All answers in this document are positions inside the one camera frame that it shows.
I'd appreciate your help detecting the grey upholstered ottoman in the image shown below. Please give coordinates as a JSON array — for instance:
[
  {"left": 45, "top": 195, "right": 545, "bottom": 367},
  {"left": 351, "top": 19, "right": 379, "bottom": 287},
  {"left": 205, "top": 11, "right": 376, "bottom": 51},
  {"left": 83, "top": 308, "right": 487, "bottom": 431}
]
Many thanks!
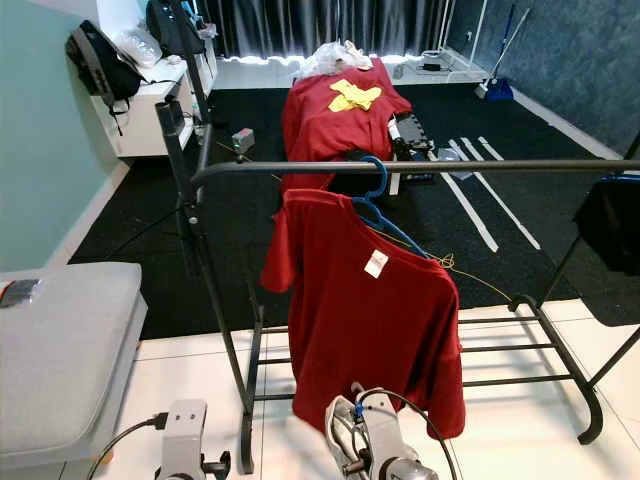
[{"left": 0, "top": 261, "right": 149, "bottom": 469}]

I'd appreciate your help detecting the red t-shirt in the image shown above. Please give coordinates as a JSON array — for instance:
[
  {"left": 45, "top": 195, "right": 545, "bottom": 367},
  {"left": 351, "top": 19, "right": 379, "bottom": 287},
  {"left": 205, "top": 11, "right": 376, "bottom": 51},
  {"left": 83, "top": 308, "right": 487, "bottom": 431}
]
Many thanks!
[{"left": 260, "top": 187, "right": 467, "bottom": 442}]

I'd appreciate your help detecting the orange black package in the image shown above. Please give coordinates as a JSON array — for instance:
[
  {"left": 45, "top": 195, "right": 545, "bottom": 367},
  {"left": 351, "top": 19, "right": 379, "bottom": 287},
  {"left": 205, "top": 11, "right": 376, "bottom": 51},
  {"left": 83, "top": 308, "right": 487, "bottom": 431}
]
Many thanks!
[{"left": 0, "top": 279, "right": 46, "bottom": 308}]

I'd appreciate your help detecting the small grey box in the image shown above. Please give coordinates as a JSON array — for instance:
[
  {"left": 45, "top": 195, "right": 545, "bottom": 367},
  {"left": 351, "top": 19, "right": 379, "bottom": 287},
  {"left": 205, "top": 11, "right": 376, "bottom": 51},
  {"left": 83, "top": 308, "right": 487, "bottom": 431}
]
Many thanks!
[{"left": 231, "top": 126, "right": 256, "bottom": 154}]

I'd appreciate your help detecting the white cabinet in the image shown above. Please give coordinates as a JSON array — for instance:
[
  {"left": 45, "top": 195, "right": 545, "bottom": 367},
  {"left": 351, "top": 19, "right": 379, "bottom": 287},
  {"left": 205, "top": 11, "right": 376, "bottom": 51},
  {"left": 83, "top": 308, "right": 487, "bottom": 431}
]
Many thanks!
[{"left": 92, "top": 55, "right": 219, "bottom": 159}]

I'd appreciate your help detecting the red cloth yellow logo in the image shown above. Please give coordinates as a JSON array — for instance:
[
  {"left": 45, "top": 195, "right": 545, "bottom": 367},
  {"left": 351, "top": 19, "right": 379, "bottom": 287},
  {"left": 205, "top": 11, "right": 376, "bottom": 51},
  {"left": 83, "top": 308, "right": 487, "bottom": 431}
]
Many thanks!
[{"left": 275, "top": 57, "right": 414, "bottom": 196}]

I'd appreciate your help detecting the black metal clothes rack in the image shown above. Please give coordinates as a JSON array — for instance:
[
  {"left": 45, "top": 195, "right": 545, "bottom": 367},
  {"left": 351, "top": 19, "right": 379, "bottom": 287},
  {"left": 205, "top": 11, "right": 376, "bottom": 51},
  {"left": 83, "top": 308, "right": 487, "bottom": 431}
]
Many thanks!
[{"left": 155, "top": 0, "right": 640, "bottom": 475}]

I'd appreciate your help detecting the black backpack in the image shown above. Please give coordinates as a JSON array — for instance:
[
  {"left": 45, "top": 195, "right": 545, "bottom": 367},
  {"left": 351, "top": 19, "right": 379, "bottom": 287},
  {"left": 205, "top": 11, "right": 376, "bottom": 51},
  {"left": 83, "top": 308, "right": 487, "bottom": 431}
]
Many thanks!
[{"left": 65, "top": 20, "right": 144, "bottom": 113}]

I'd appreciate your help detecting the white plastic bag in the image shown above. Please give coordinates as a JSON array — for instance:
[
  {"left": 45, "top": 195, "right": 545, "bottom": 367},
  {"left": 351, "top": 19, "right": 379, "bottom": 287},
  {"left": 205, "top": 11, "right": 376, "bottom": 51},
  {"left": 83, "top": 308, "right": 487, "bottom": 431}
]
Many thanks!
[{"left": 295, "top": 40, "right": 373, "bottom": 79}]

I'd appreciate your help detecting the small black bag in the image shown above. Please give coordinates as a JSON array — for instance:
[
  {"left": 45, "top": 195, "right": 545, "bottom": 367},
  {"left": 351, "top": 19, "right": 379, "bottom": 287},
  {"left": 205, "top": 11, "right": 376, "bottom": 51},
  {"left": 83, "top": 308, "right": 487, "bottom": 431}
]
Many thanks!
[{"left": 145, "top": 0, "right": 206, "bottom": 59}]

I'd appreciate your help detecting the dark curtain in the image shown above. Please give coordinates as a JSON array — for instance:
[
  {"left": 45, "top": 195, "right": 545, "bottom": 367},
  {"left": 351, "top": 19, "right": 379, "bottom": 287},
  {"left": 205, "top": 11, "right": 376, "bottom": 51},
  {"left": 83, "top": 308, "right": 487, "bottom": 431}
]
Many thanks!
[{"left": 190, "top": 0, "right": 471, "bottom": 63}]

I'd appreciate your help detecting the black garment white band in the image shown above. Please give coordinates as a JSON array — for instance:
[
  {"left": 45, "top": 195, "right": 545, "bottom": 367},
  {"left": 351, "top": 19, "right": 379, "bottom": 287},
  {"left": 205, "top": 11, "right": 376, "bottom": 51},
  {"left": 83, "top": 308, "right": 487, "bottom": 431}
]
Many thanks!
[{"left": 572, "top": 172, "right": 640, "bottom": 278}]

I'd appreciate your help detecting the blue broom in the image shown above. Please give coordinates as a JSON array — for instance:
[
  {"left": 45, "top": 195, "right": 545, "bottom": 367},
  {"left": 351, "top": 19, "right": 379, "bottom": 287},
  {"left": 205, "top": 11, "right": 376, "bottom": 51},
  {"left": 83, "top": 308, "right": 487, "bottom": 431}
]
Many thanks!
[{"left": 473, "top": 5, "right": 531, "bottom": 101}]

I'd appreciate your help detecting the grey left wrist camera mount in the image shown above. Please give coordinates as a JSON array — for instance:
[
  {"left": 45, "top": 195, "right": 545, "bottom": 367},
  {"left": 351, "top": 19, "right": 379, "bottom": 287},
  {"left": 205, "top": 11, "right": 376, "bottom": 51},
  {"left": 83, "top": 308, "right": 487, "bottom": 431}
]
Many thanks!
[{"left": 162, "top": 398, "right": 210, "bottom": 480}]

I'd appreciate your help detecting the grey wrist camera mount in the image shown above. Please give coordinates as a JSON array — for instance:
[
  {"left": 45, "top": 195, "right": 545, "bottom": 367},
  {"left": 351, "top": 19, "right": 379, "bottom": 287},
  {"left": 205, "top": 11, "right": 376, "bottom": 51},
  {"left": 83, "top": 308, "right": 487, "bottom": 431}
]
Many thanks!
[
  {"left": 162, "top": 398, "right": 210, "bottom": 480},
  {"left": 354, "top": 391, "right": 411, "bottom": 473}
]

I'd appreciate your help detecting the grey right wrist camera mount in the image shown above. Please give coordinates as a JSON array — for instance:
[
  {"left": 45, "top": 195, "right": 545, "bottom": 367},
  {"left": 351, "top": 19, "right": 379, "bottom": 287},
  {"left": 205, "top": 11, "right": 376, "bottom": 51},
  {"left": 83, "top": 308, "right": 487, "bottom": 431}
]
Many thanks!
[{"left": 354, "top": 391, "right": 411, "bottom": 473}]

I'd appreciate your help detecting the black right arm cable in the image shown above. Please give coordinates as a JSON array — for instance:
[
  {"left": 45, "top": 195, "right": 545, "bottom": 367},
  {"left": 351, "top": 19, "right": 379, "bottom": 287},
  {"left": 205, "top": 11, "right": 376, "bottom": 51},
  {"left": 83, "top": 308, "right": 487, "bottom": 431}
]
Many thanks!
[{"left": 358, "top": 387, "right": 463, "bottom": 480}]

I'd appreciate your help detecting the blue wire hanger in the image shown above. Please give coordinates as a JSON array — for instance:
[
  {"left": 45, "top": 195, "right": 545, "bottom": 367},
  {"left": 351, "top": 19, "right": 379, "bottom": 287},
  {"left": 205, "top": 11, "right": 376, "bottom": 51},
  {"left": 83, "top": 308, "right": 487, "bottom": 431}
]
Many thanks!
[{"left": 350, "top": 154, "right": 439, "bottom": 263}]

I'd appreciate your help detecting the yellow cord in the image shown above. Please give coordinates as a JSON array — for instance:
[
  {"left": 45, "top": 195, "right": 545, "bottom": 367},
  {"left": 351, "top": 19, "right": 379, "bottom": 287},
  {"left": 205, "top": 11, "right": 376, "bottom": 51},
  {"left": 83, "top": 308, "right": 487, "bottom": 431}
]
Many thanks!
[{"left": 420, "top": 252, "right": 516, "bottom": 306}]

